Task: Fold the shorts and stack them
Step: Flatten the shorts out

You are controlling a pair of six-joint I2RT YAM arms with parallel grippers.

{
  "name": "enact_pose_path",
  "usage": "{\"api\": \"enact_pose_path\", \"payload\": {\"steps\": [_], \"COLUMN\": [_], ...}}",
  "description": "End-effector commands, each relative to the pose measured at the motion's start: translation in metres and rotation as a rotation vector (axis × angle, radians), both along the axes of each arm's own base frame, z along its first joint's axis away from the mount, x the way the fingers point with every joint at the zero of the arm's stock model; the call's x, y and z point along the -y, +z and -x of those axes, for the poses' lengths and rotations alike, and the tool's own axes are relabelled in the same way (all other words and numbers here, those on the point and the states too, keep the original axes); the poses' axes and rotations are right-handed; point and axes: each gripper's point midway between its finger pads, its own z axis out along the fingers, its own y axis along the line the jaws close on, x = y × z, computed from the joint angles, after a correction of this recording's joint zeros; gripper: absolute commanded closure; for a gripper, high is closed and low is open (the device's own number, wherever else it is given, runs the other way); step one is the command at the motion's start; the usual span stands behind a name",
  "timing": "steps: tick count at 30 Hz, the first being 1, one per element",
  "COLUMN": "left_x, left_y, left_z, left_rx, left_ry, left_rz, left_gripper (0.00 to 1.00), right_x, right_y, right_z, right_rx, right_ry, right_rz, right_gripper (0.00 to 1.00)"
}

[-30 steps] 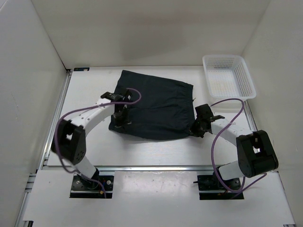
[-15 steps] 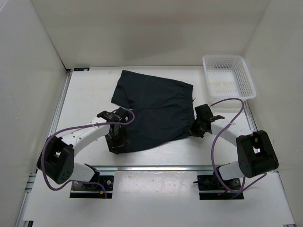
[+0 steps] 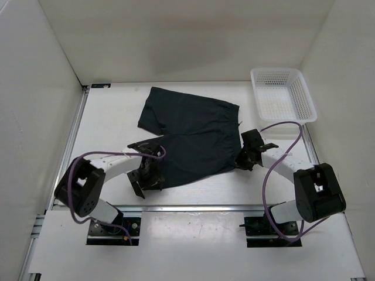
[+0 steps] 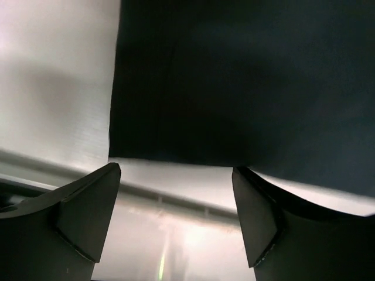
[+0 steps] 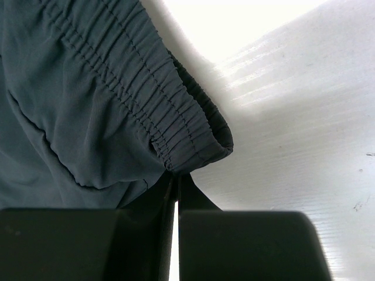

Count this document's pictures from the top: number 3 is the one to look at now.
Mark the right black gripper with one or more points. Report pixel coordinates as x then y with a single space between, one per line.
239 163

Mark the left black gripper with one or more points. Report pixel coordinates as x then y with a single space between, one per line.
156 178

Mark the dark navy sport shorts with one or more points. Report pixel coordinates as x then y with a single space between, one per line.
200 134

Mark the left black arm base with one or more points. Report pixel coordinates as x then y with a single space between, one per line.
103 235

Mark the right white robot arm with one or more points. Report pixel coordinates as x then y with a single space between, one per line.
317 191

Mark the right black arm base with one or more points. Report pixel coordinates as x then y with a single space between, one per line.
260 234

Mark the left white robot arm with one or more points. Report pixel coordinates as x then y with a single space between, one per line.
81 186

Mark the white perforated plastic basket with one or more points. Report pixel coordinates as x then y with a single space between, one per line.
281 94

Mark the small dark label sticker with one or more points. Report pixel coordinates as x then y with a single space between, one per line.
101 85

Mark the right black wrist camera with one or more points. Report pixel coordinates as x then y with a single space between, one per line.
252 139

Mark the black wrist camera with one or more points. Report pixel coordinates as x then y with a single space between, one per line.
252 139
148 147

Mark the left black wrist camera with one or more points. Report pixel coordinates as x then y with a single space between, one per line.
148 147

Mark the front aluminium rail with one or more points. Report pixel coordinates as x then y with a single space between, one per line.
191 208

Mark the left aluminium frame rail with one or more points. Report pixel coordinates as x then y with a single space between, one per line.
48 204

